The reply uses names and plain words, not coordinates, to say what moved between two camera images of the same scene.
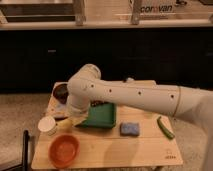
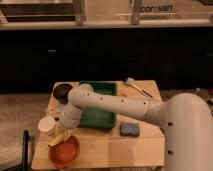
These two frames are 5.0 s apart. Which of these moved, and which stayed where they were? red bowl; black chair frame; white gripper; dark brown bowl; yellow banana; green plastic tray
Moved: yellow banana; white gripper
Stayed: red bowl; dark brown bowl; black chair frame; green plastic tray
